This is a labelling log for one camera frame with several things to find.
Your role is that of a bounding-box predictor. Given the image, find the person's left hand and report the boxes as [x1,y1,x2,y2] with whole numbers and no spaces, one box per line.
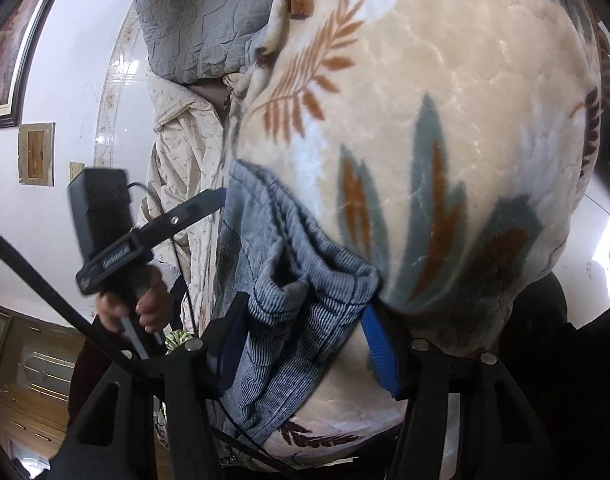
[94,264,173,337]

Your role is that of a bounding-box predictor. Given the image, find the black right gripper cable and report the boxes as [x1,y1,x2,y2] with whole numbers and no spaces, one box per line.
[0,224,151,376]

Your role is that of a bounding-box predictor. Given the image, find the wooden wall switch plate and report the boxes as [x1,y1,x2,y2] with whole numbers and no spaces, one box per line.
[18,122,56,186]

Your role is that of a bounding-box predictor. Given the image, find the beige leaf pattern fleece blanket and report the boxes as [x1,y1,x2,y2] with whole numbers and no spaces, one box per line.
[229,0,610,468]

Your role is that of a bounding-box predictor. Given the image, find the cream floral duvet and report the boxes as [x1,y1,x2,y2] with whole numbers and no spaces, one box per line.
[139,73,227,332]

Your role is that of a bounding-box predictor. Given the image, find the blue denim jeans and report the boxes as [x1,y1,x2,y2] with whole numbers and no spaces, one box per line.
[214,159,380,443]

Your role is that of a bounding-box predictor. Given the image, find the wooden cabinet with glass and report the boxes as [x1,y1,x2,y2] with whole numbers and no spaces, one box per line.
[0,299,172,480]

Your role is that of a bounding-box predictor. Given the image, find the grey quilted blanket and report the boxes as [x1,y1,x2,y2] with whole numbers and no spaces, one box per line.
[134,0,273,84]

